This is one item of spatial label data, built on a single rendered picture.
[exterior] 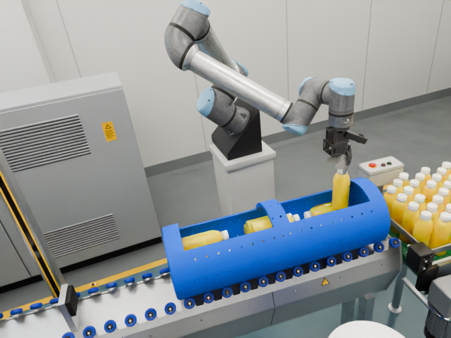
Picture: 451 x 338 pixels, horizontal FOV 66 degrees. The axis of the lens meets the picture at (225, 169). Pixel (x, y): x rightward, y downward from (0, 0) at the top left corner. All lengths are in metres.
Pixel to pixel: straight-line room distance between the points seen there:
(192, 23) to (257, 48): 2.78
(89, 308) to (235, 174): 1.01
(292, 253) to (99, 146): 1.75
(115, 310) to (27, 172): 1.50
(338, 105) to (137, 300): 1.10
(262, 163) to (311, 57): 2.67
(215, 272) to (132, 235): 1.87
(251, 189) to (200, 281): 0.94
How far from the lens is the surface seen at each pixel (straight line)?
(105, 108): 2.58
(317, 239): 1.37
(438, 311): 1.78
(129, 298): 1.57
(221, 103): 1.90
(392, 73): 5.43
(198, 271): 1.28
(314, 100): 1.37
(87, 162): 2.72
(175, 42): 1.40
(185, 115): 4.05
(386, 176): 1.94
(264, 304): 1.51
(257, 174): 2.07
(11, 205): 1.63
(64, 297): 1.47
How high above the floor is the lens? 2.05
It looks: 30 degrees down
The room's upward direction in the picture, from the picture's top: 7 degrees counter-clockwise
